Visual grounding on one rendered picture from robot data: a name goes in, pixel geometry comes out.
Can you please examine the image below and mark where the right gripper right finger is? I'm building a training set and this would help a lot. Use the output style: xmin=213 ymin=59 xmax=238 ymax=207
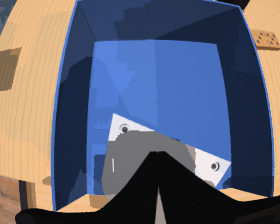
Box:
xmin=158 ymin=151 xmax=280 ymax=224

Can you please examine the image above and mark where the blue open tray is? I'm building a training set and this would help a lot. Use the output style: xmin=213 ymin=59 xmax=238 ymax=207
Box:
xmin=51 ymin=0 xmax=275 ymax=198

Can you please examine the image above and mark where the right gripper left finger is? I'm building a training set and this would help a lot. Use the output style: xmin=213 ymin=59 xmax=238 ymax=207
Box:
xmin=15 ymin=151 xmax=160 ymax=224

